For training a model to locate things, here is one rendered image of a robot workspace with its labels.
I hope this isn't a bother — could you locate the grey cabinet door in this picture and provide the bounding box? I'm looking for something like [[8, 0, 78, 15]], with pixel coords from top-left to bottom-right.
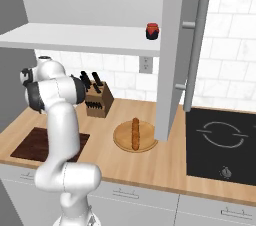
[[155, 0, 208, 142]]

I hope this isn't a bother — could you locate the red jam jar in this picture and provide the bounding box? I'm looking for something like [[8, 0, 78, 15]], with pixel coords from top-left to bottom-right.
[[145, 22, 160, 41]]

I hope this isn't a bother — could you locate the grey cabinet shelf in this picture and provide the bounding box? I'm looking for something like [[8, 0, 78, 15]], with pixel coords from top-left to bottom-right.
[[0, 22, 162, 58]]

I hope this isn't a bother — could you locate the dark brown cutting board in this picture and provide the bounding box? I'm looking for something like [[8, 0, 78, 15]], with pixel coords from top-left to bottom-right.
[[9, 126, 91, 163]]

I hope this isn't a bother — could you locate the wooden knife block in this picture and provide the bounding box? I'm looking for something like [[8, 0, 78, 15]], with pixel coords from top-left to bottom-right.
[[78, 71, 115, 119]]

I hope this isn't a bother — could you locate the brown baguette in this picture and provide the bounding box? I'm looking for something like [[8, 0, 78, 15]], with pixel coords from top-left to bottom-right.
[[131, 117, 140, 151]]

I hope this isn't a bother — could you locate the round wooden plate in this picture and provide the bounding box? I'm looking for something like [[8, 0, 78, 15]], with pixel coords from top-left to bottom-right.
[[112, 120, 159, 153]]

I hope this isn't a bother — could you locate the grey drawer front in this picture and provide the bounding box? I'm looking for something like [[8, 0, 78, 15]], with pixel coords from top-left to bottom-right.
[[87, 180, 181, 212], [0, 163, 40, 186], [176, 193, 256, 226]]

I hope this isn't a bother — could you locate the black hob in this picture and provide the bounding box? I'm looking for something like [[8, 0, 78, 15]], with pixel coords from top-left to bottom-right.
[[185, 107, 256, 187]]

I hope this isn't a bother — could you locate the white wall socket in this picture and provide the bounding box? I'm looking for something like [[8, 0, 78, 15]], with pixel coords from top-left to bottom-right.
[[139, 55, 154, 74]]

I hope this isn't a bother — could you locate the grey cabinet door handle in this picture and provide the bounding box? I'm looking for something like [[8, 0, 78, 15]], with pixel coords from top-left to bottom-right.
[[174, 0, 211, 113]]

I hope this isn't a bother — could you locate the grey drawer handle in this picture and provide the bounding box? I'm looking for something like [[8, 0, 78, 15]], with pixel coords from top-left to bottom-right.
[[112, 188, 140, 200], [220, 207, 254, 220]]

